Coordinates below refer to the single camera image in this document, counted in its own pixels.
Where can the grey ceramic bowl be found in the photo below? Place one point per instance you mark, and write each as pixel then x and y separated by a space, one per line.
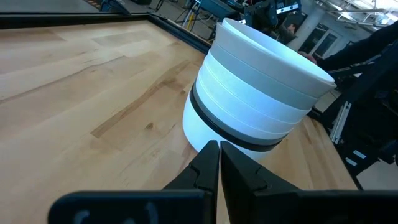
pixel 252 139

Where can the white building column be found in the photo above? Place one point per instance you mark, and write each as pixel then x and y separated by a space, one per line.
pixel 306 28

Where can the pale grey-green ceramic bowl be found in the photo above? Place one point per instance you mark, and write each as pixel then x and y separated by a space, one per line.
pixel 258 82

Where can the glass door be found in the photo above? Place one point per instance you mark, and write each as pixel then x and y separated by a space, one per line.
pixel 321 43

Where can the person's hand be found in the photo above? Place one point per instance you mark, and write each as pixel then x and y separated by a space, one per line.
pixel 308 57

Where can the beige-grey ceramic bowl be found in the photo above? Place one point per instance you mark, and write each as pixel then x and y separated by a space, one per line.
pixel 270 65

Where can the black ceramic bowl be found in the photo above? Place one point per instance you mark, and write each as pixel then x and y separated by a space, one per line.
pixel 248 146

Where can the person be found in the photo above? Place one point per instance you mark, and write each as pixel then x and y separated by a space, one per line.
pixel 291 31

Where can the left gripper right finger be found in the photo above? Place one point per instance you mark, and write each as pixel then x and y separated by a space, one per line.
pixel 280 205

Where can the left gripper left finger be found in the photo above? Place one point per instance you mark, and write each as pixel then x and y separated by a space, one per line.
pixel 186 202

